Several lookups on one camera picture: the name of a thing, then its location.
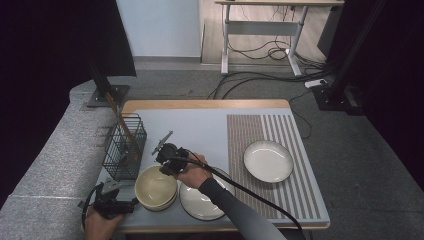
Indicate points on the white power strip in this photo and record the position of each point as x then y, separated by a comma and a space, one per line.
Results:
315, 83

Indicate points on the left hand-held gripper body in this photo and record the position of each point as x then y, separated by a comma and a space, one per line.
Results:
110, 206

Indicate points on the metal spoon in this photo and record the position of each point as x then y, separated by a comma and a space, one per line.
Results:
125, 155

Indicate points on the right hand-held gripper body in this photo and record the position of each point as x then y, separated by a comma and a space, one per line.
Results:
170, 153

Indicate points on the striped woven placemat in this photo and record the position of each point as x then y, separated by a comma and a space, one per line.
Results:
253, 133

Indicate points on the white standing desk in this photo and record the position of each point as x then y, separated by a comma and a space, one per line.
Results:
260, 28

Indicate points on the wooden table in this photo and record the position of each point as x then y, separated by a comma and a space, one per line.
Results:
200, 104

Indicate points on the black curtain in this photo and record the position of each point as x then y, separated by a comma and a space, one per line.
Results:
50, 50
400, 83

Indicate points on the light grey table mat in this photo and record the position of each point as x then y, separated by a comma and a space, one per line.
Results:
193, 133

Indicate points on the person's left hand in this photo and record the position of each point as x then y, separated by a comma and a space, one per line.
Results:
100, 228

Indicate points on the person's right hand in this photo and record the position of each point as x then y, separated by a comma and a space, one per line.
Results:
195, 173

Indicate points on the black metal stand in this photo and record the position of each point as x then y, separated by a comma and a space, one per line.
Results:
100, 80
336, 100

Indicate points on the brown wooden chopstick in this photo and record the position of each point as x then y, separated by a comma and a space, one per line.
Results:
112, 107
116, 111

